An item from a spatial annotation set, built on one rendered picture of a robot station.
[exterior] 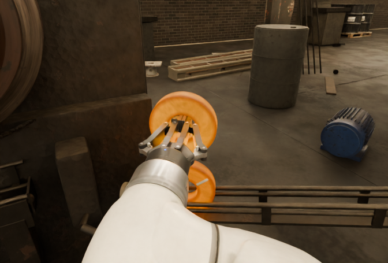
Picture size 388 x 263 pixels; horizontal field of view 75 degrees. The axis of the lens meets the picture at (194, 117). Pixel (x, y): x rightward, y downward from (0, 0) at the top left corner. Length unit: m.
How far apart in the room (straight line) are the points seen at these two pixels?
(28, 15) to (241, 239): 0.54
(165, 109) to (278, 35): 2.40
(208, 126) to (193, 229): 0.30
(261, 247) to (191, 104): 0.33
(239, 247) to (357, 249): 1.38
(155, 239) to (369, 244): 1.52
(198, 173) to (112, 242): 0.38
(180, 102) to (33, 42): 0.32
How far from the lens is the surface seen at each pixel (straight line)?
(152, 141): 0.49
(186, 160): 0.42
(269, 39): 2.90
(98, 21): 0.77
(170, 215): 0.30
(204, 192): 0.67
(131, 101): 0.78
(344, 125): 2.16
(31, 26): 0.61
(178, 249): 0.28
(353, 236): 1.72
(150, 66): 4.21
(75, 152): 0.70
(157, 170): 0.36
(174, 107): 0.55
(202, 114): 0.55
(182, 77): 4.01
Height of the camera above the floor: 1.14
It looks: 25 degrees down
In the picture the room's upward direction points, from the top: straight up
